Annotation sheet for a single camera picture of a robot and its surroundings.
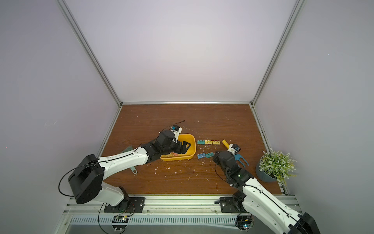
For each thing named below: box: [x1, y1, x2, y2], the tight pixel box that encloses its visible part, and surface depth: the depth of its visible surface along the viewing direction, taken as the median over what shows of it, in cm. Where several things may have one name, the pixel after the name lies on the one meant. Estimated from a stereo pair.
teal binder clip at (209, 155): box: [205, 152, 215, 159], surface depth 91 cm
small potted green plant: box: [255, 148, 298, 186], surface depth 72 cm
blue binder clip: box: [196, 152, 206, 159], surface depth 91 cm
